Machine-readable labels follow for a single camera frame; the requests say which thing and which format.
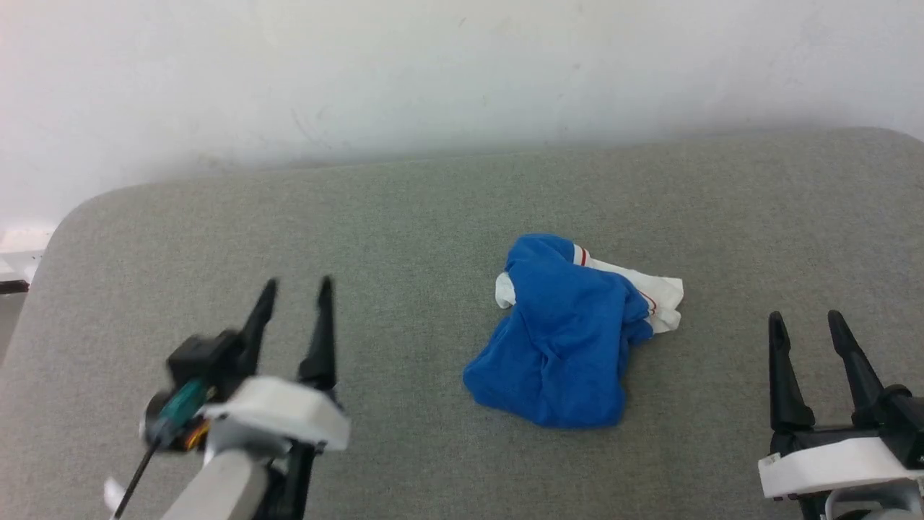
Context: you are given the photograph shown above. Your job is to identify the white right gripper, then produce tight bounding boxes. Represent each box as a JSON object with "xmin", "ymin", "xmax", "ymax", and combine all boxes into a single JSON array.
[{"xmin": 757, "ymin": 310, "xmax": 924, "ymax": 500}]

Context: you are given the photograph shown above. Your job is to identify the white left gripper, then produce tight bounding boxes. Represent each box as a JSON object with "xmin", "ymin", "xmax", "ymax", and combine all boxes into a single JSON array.
[{"xmin": 200, "ymin": 276, "xmax": 352, "ymax": 456}]

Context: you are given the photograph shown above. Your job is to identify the blue Lakers jersey shirt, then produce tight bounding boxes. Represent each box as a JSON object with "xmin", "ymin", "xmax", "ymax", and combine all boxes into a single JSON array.
[{"xmin": 463, "ymin": 233, "xmax": 685, "ymax": 430}]

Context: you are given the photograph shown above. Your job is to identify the grey fabric sofa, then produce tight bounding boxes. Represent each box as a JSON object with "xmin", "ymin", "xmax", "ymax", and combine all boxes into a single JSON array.
[{"xmin": 0, "ymin": 128, "xmax": 924, "ymax": 520}]

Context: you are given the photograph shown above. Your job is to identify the white wall baseboard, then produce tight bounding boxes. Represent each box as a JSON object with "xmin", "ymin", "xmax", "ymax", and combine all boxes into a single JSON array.
[{"xmin": 0, "ymin": 227, "xmax": 48, "ymax": 294}]

